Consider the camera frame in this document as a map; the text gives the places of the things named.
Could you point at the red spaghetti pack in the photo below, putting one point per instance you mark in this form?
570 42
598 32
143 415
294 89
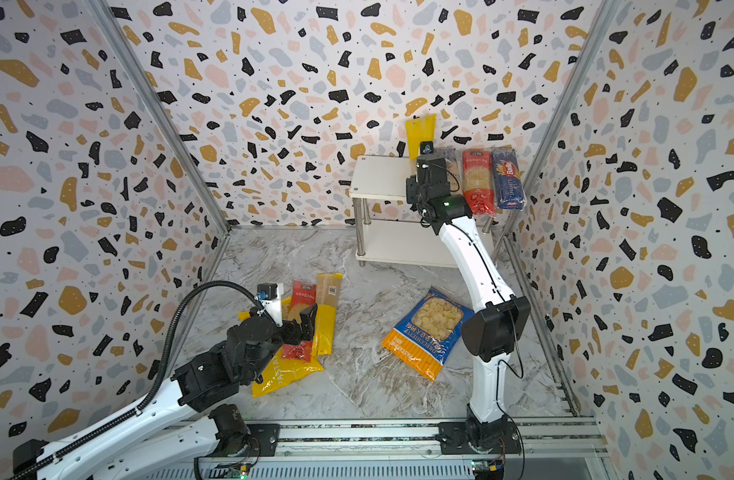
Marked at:
303 295
478 182

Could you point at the white two-tier shelf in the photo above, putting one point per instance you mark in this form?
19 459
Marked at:
377 179

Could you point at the dark blue clear spaghetti pack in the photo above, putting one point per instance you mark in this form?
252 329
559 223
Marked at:
453 159

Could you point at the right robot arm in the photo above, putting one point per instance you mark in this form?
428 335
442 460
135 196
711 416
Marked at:
499 316

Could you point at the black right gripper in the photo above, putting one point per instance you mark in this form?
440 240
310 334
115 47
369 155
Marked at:
430 174

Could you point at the yellow spaghetti pack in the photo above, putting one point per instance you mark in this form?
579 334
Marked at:
418 131

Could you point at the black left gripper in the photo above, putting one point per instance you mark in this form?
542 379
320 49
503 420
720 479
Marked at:
308 326

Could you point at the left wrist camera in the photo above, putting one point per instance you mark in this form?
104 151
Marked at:
270 295

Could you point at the yellow pasta bag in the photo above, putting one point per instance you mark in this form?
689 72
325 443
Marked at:
282 372

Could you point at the blue orange orecchiette bag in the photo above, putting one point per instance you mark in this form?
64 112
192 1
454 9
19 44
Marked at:
425 337

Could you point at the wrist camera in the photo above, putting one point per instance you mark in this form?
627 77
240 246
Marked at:
270 295
426 148

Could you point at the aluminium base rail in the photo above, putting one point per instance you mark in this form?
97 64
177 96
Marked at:
532 448

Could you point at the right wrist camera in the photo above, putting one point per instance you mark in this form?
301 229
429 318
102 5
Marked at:
426 148

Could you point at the blue Barilla spaghetti pack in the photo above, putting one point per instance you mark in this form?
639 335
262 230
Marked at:
507 181

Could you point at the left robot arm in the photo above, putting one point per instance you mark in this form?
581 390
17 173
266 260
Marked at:
186 415

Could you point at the yellow spaghetti pack barcode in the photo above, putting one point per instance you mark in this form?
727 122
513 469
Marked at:
328 289

